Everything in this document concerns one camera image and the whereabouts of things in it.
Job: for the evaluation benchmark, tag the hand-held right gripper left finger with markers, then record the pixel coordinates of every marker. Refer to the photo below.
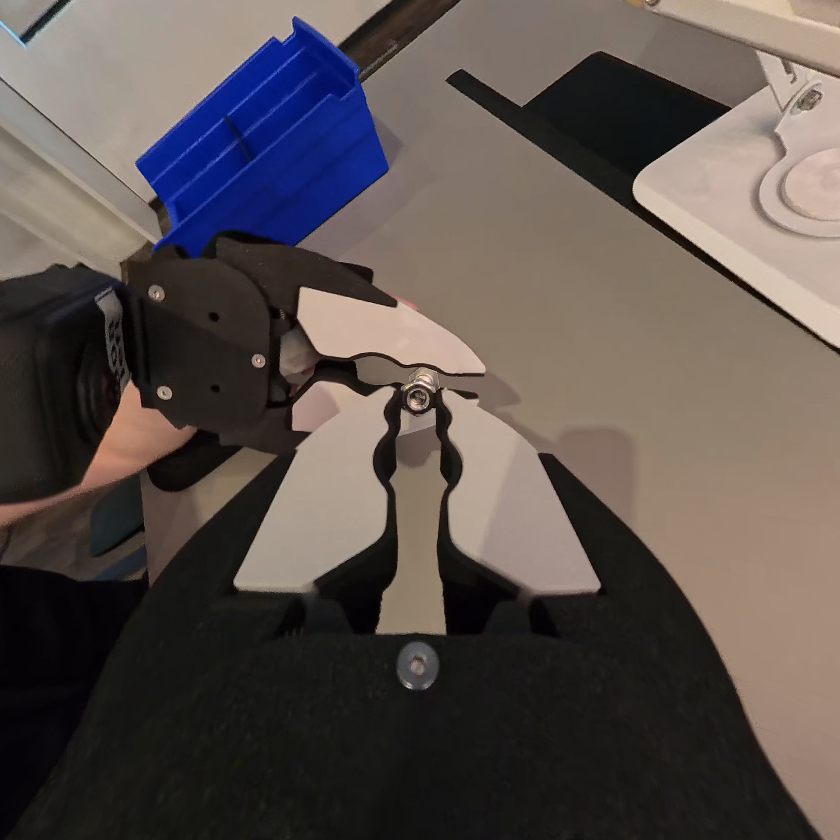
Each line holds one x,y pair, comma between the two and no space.
321,512

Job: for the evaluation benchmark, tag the person's left hand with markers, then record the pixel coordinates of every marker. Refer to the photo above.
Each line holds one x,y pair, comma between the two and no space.
144,439

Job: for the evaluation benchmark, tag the blue plastic bin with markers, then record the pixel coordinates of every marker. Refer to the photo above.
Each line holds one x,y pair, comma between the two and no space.
262,131

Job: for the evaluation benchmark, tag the wooden document stand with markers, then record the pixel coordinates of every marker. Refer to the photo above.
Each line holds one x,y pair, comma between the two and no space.
709,197

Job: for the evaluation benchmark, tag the silver hex nut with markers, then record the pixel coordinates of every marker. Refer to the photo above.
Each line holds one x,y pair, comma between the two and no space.
405,403

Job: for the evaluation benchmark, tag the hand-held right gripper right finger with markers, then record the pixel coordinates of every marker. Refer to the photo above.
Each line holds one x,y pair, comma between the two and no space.
512,518

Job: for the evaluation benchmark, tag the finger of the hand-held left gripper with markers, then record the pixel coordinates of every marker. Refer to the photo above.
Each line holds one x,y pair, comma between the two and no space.
321,410
380,328

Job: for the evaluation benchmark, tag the silver hex bolt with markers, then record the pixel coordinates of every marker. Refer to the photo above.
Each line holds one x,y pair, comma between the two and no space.
423,377

